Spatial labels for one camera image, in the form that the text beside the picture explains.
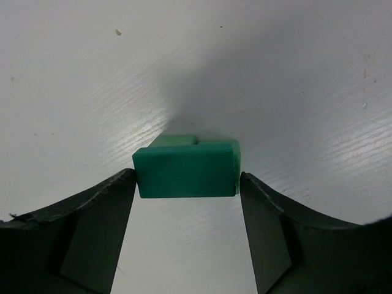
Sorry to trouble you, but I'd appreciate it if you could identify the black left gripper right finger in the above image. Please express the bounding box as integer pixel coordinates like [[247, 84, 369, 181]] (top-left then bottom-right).
[[240, 173, 391, 293]]

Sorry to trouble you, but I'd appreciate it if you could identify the green arch block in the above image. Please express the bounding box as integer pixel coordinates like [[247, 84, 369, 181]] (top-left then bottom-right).
[[132, 135, 241, 198]]

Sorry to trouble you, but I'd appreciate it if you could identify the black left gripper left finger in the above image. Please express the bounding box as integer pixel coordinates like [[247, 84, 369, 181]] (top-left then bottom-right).
[[1, 168, 136, 293]]

